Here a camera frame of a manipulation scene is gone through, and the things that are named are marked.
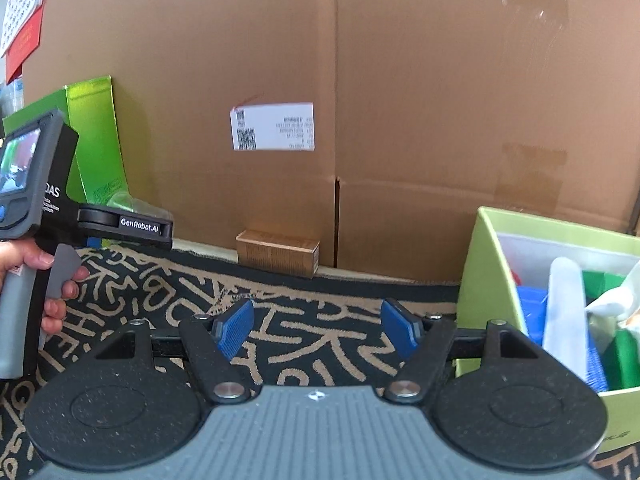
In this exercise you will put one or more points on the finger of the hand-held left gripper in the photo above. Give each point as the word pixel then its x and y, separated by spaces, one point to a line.
pixel 105 222

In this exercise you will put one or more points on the large green gift box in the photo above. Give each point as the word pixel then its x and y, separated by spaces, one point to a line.
pixel 95 135

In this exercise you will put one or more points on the clear plastic cup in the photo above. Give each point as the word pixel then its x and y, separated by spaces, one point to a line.
pixel 125 201

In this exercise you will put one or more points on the black tan patterned mat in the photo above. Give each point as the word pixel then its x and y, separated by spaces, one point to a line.
pixel 300 285

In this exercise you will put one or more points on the translucent plastic case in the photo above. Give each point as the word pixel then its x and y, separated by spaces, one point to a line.
pixel 565 310

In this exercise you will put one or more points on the red white wall calendar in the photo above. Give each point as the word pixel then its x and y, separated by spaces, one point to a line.
pixel 22 20

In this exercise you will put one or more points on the light green box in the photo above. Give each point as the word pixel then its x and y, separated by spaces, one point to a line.
pixel 480 280

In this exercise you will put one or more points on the clear storage bins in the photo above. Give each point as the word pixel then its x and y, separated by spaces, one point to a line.
pixel 10 100

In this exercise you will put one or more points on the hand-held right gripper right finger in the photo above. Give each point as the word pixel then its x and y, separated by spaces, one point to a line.
pixel 400 327

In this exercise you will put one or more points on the person's left hand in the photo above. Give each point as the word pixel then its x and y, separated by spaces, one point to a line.
pixel 30 257

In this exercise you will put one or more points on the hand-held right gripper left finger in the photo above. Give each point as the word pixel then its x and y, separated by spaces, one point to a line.
pixel 235 327

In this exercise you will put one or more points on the large brown cardboard box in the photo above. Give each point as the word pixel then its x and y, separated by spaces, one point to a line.
pixel 400 85

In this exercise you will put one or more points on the white shipping label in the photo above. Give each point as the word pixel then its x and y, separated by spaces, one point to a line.
pixel 272 127

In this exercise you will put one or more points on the blue cube box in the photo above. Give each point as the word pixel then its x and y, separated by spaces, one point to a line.
pixel 532 310

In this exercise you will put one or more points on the small brown box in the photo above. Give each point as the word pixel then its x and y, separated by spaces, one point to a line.
pixel 277 252

